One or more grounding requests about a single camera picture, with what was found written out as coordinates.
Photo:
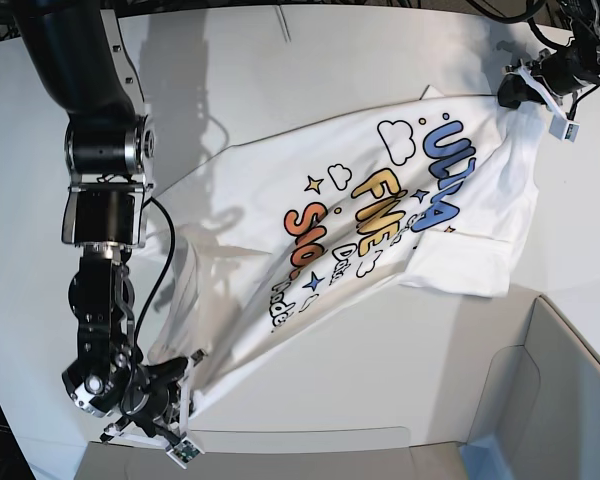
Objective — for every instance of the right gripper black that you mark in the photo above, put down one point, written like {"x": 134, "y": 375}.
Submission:
{"x": 158, "y": 399}

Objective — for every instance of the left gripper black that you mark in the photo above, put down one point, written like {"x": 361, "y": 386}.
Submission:
{"x": 562, "y": 73}

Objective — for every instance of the white t-shirt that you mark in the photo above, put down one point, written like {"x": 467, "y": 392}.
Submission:
{"x": 277, "y": 235}

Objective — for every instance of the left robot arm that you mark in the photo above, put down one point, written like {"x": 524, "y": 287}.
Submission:
{"x": 584, "y": 21}

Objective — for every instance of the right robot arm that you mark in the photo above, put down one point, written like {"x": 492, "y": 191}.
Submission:
{"x": 78, "y": 52}

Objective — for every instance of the beige cardboard box right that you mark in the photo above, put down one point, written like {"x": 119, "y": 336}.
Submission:
{"x": 539, "y": 412}

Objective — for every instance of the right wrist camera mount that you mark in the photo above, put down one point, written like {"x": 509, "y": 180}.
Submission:
{"x": 180, "y": 450}

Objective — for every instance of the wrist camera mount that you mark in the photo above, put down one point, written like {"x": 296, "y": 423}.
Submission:
{"x": 180, "y": 450}
{"x": 561, "y": 127}

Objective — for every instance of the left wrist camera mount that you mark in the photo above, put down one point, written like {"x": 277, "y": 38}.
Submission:
{"x": 561, "y": 127}

